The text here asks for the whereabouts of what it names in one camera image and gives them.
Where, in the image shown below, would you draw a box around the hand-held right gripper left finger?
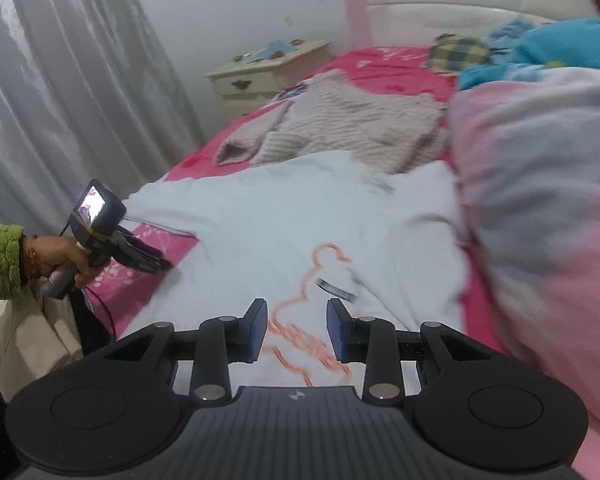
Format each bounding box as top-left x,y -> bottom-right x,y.
101,298 -> 269,405

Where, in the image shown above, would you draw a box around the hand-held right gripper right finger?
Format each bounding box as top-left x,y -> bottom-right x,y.
326,297 -> 497,405

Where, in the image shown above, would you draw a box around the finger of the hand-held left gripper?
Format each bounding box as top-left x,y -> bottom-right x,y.
111,232 -> 173,273

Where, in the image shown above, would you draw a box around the white sweatshirt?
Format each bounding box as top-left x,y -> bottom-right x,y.
117,150 -> 476,391

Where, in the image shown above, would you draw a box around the person's left forearm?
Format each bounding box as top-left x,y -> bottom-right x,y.
0,224 -> 28,308

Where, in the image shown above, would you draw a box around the person's left hand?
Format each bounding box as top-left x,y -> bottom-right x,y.
26,235 -> 103,291

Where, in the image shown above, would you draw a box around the beige folded garment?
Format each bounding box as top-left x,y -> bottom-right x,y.
0,290 -> 83,401

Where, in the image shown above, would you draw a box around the grey curtain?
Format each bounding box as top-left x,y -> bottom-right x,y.
0,0 -> 206,241

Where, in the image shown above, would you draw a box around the cream nightstand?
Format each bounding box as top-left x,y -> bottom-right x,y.
205,40 -> 333,121

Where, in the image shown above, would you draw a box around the beige checked knit sweater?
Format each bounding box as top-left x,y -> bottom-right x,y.
214,69 -> 451,175

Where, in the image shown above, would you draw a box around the pink and grey quilt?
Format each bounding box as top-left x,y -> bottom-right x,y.
447,67 -> 600,436

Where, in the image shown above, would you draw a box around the blue paper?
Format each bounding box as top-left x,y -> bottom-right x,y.
247,40 -> 301,63

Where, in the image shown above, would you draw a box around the pink floral bed blanket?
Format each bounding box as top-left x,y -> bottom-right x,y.
85,45 -> 600,466

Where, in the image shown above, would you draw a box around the checked pillow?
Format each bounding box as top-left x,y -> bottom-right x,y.
425,33 -> 492,73

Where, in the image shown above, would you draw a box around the pink and white headboard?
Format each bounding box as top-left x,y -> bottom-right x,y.
337,0 -> 600,51

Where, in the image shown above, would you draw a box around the light blue cloth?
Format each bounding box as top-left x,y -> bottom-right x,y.
487,17 -> 536,51

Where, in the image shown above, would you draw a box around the blue printed quilt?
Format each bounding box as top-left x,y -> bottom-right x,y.
457,19 -> 600,91

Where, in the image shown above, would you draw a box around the black cable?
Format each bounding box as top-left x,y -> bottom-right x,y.
85,285 -> 118,341

